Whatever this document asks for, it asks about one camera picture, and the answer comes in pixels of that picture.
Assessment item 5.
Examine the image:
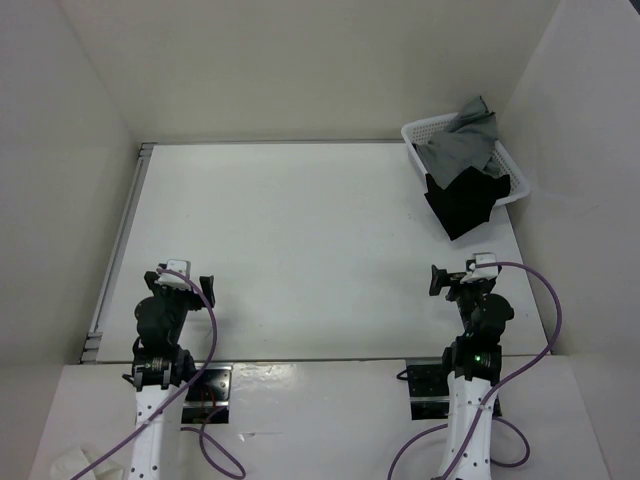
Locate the crumpled white tissue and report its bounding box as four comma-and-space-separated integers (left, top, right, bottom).
49, 444, 124, 480

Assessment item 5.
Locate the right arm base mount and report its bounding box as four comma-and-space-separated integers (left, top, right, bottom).
397, 357, 502, 421

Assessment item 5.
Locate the grey skirt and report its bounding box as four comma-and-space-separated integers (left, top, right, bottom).
413, 95, 501, 189

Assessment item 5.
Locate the white perforated plastic basket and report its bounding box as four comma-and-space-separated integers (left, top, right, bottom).
401, 114, 530, 214

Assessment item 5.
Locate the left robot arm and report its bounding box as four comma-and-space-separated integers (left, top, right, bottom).
129, 259, 215, 479

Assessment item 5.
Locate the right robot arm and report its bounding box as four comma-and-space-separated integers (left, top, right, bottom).
429, 266, 514, 479

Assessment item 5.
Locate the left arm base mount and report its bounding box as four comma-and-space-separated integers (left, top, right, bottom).
182, 364, 232, 426

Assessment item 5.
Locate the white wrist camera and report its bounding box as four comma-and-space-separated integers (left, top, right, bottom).
461, 252, 501, 283
156, 259, 191, 290

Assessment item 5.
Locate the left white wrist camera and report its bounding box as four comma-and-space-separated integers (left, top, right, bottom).
156, 259, 191, 290

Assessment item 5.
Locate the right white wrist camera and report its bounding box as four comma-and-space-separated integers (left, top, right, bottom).
461, 252, 501, 283

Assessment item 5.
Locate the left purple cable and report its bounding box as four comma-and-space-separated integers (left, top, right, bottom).
69, 267, 247, 480

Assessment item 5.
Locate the black skirt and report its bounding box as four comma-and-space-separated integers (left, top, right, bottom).
425, 167, 511, 240

